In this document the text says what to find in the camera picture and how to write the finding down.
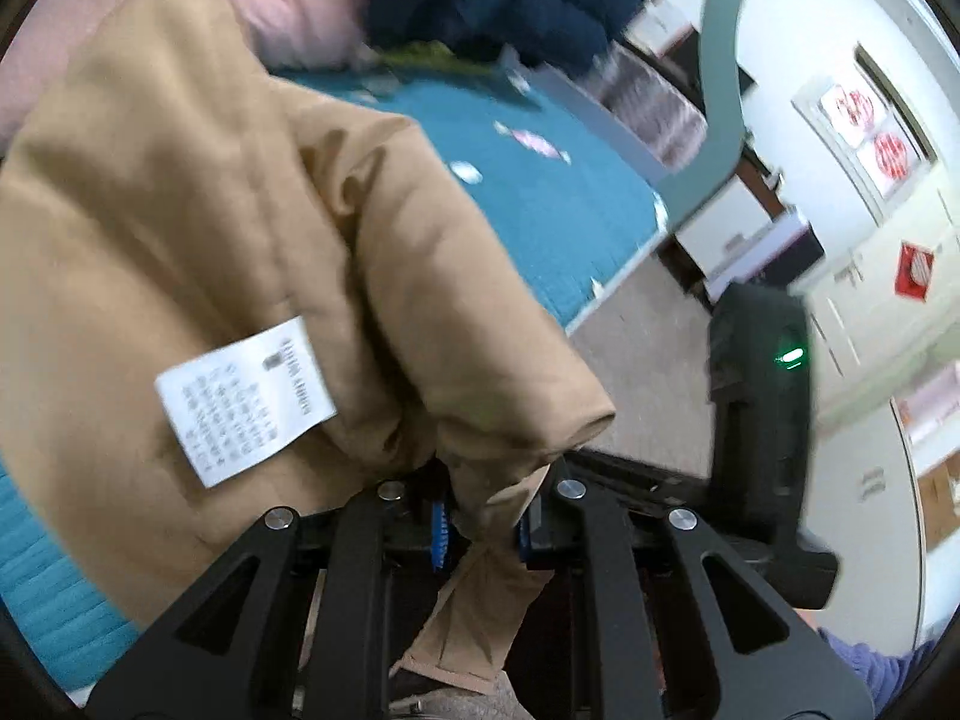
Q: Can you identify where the person's purple right sleeve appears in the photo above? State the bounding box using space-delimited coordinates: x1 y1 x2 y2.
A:
817 628 937 715

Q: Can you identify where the pink folded duvet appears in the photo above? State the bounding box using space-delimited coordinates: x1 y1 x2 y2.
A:
2 0 366 146

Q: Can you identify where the pink patterned cushion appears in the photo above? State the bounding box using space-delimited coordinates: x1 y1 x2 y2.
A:
578 44 706 171

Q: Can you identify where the mint green bed frame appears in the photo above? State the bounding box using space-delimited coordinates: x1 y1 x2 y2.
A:
656 0 747 232

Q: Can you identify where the tan quilted jacket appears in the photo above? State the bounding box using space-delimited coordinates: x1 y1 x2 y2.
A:
0 0 619 694

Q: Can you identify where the white cabinet with drawer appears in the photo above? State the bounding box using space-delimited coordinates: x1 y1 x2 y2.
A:
675 176 825 304

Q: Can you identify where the teal quilted bed cover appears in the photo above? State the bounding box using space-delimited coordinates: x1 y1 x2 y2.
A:
0 67 671 691

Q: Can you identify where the white care label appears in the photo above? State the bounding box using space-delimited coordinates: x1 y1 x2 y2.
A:
155 317 337 489

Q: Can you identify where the red paper decoration on door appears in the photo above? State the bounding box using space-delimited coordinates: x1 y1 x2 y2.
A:
893 242 934 302

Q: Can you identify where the window with red decorations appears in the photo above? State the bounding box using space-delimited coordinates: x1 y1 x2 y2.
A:
793 44 939 226

